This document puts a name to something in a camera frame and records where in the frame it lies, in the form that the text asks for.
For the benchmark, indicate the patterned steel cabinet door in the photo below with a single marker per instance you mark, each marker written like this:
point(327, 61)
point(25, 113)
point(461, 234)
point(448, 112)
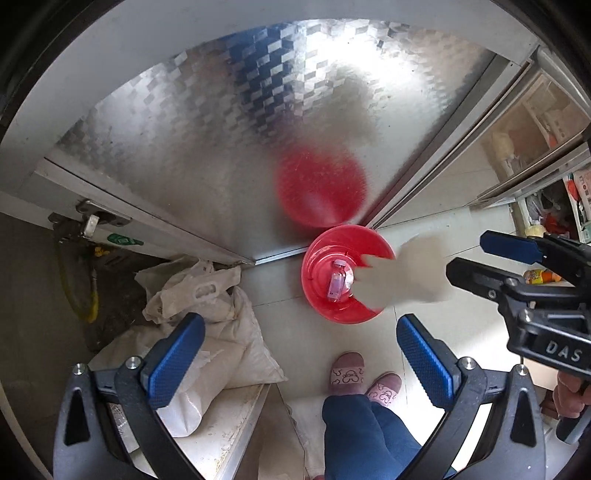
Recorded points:
point(184, 138)

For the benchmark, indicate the orange drink bottle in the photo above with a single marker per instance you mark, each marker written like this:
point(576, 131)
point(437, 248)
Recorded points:
point(540, 276)

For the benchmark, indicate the pink slipper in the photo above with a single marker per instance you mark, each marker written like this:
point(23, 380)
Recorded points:
point(348, 374)
point(383, 390)

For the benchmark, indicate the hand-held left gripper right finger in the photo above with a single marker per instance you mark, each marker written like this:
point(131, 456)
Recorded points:
point(425, 364)

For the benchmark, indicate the red plastic bin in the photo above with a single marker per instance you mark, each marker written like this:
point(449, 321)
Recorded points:
point(323, 304)

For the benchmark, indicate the glass cabinet door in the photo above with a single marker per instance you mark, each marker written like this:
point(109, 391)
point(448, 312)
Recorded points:
point(531, 129)

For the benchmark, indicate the small pink-capped bottle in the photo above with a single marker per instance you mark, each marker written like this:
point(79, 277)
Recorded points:
point(337, 281)

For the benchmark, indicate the metal door hinge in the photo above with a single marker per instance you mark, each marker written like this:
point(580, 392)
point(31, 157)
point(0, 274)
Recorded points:
point(85, 221)

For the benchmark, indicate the white printed packet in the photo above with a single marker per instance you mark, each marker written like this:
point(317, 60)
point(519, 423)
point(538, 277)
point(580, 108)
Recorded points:
point(584, 194)

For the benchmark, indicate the white woven sack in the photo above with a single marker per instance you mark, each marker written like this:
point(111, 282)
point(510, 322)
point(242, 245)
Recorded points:
point(240, 350)

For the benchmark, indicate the person's right hand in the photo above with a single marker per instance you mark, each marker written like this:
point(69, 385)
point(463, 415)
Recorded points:
point(572, 392)

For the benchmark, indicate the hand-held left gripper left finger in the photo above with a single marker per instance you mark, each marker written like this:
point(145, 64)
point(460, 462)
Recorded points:
point(178, 360)

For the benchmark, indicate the beige paper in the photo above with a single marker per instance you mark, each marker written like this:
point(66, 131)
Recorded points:
point(406, 272)

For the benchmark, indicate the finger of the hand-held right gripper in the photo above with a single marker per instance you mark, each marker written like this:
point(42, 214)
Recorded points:
point(508, 247)
point(475, 277)

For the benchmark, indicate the person's blue trousers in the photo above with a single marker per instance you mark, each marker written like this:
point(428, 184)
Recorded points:
point(360, 438)

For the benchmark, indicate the white plastic bag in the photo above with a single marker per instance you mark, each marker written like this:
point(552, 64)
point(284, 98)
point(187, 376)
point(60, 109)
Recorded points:
point(184, 290)

